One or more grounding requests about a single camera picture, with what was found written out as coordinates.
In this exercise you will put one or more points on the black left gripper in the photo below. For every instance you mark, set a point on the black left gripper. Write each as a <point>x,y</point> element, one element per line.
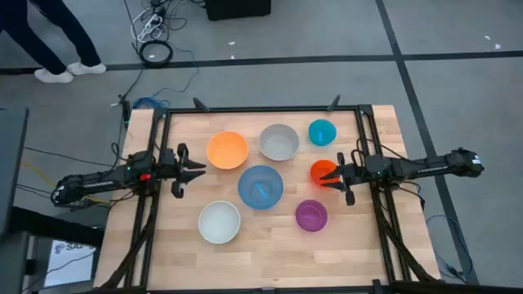
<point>180,169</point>

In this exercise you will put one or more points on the small red-orange bowl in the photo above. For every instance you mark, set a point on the small red-orange bowl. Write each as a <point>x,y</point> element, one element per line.
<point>319,168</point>

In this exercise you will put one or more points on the white printed paper sign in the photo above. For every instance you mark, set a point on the white printed paper sign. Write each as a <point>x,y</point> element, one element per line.
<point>69,263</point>

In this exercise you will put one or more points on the large grey bowl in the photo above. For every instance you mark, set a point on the large grey bowl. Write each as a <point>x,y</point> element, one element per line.
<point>279,142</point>

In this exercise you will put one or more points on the large blue translucent bowl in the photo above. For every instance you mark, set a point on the large blue translucent bowl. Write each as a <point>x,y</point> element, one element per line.
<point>260,187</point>

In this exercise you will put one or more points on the black aluminium table frame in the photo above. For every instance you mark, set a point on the black aluminium table frame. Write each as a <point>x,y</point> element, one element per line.
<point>265,109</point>

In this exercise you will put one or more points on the black hub with green light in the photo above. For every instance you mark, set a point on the black hub with green light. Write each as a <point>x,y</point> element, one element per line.
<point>126,111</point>

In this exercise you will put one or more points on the person's white shoe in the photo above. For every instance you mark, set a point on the person's white shoe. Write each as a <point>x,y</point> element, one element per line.
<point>86,68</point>
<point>54,76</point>

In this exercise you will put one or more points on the black power adapter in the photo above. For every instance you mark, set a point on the black power adapter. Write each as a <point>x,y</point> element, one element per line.
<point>79,201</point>

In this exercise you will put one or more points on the white power strip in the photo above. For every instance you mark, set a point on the white power strip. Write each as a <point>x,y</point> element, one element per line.
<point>149,22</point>

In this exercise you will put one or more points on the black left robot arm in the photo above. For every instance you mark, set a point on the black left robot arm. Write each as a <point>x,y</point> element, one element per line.
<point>102,183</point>

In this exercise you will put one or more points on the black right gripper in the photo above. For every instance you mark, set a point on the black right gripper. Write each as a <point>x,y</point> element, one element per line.
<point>353,171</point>

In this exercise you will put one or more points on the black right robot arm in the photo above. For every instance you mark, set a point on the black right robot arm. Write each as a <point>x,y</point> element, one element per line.
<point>425,166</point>

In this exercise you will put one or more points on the black frame clamp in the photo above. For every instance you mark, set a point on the black frame clamp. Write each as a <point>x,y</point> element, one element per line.
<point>334,102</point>
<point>200,104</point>

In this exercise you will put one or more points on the person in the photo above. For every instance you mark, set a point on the person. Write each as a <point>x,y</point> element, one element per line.
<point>24,36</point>

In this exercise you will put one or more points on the black low shelf board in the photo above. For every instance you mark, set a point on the black low shelf board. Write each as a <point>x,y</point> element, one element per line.
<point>53,224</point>

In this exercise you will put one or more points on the small teal bowl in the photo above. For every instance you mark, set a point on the small teal bowl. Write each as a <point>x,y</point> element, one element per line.
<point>322,132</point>

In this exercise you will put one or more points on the large white bowl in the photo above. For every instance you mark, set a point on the large white bowl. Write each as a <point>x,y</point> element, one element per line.
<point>219,221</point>

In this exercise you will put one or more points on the dark grey cabinet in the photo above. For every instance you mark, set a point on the dark grey cabinet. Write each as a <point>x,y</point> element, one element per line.
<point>10,163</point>

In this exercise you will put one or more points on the small purple bowl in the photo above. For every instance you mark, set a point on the small purple bowl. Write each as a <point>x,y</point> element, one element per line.
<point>311,215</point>

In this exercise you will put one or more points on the black box on floor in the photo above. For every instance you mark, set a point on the black box on floor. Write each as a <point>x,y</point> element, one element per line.
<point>238,9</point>

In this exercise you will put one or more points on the large light orange bowl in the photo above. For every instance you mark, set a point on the large light orange bowl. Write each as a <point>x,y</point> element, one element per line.
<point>227,150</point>

